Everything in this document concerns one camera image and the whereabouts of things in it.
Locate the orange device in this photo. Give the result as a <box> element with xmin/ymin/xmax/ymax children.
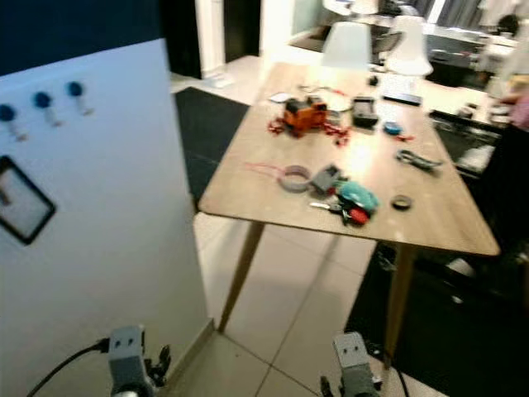
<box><xmin>283</xmin><ymin>95</ymin><xmax>329</xmax><ymax>136</ymax></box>

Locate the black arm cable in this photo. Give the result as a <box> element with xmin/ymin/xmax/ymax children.
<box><xmin>26</xmin><ymin>337</ymin><xmax>112</xmax><ymax>397</ymax></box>

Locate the white pillar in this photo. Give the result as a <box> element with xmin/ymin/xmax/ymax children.
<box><xmin>196</xmin><ymin>0</ymin><xmax>232</xmax><ymax>88</ymax></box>

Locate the black framed tablet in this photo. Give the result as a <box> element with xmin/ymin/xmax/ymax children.
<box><xmin>0</xmin><ymin>155</ymin><xmax>56</xmax><ymax>246</ymax></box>

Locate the person in dark clothes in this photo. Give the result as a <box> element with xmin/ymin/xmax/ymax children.
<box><xmin>484</xmin><ymin>89</ymin><xmax>529</xmax><ymax>249</ymax></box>

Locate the black boxy device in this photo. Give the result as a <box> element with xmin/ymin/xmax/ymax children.
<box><xmin>350</xmin><ymin>95</ymin><xmax>379</xmax><ymax>127</ymax></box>

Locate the black metal chair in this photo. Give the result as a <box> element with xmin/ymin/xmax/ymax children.
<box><xmin>370</xmin><ymin>29</ymin><xmax>402</xmax><ymax>63</ymax></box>

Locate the black table mat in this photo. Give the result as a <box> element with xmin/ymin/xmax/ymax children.
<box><xmin>430</xmin><ymin>110</ymin><xmax>501</xmax><ymax>175</ymax></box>

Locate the grey tape roll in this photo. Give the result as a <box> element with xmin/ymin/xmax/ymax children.
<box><xmin>279</xmin><ymin>164</ymin><xmax>313</xmax><ymax>193</ymax></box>

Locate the dark flat keyboard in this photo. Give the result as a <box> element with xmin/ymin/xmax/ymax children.
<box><xmin>380</xmin><ymin>89</ymin><xmax>422</xmax><ymax>107</ymax></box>

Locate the white magnetic board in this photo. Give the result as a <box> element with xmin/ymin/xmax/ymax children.
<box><xmin>0</xmin><ymin>37</ymin><xmax>210</xmax><ymax>397</ymax></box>

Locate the grey hand tool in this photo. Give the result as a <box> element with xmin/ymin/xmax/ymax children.
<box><xmin>395</xmin><ymin>149</ymin><xmax>446</xmax><ymax>172</ymax></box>

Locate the thin red string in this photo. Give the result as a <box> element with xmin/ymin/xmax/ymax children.
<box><xmin>244</xmin><ymin>161</ymin><xmax>286</xmax><ymax>177</ymax></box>

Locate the red key fob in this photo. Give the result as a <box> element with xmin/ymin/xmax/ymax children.
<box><xmin>347</xmin><ymin>207</ymin><xmax>371</xmax><ymax>227</ymax></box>

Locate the blue magnetic hook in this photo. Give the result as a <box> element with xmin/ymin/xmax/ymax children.
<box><xmin>31</xmin><ymin>91</ymin><xmax>59</xmax><ymax>129</ymax></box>
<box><xmin>0</xmin><ymin>103</ymin><xmax>24</xmax><ymax>143</ymax></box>
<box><xmin>68</xmin><ymin>79</ymin><xmax>93</xmax><ymax>117</ymax></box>

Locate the wooden table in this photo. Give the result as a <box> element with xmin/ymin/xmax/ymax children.
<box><xmin>197</xmin><ymin>60</ymin><xmax>501</xmax><ymax>361</ymax></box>

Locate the white plastic shell chair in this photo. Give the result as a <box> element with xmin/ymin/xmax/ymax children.
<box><xmin>384</xmin><ymin>15</ymin><xmax>435</xmax><ymax>78</ymax></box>
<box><xmin>321</xmin><ymin>21</ymin><xmax>373</xmax><ymax>71</ymax></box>

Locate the black floor mat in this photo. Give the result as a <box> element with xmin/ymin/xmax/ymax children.
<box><xmin>343</xmin><ymin>244</ymin><xmax>529</xmax><ymax>397</ymax></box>
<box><xmin>174</xmin><ymin>87</ymin><xmax>245</xmax><ymax>199</ymax></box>

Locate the teal plush keychain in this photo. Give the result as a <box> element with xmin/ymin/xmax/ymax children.
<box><xmin>336</xmin><ymin>179</ymin><xmax>381</xmax><ymax>213</ymax></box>

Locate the small grey box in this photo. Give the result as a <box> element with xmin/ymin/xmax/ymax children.
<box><xmin>310</xmin><ymin>163</ymin><xmax>346</xmax><ymax>194</ymax></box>

